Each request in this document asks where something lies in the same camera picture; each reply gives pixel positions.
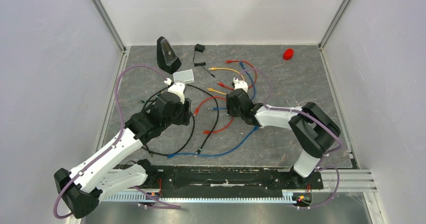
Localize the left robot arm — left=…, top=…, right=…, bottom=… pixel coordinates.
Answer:
left=54, top=92, right=191, bottom=219

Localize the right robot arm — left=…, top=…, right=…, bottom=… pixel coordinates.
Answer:
left=226, top=89, right=341, bottom=188

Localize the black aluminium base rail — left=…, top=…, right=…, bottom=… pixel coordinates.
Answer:
left=139, top=165, right=324, bottom=198

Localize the long blue ethernet cable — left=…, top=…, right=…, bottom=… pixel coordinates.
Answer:
left=166, top=126, right=260, bottom=159

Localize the short red ethernet cable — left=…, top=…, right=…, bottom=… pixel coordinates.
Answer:
left=217, top=59, right=258, bottom=91

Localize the yellow ethernet cable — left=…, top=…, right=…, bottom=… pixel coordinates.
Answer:
left=206, top=67, right=247, bottom=96

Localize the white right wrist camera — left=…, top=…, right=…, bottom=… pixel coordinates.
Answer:
left=232, top=77, right=249, bottom=93

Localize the white slotted cable duct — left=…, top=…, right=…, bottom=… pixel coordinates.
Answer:
left=99, top=191, right=294, bottom=204

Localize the black metronome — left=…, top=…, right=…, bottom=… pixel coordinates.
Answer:
left=157, top=36, right=182, bottom=74

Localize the red round cap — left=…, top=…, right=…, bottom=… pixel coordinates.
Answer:
left=282, top=48, right=294, bottom=61

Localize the black power adapter with cord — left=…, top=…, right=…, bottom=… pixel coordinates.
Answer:
left=192, top=44, right=216, bottom=78

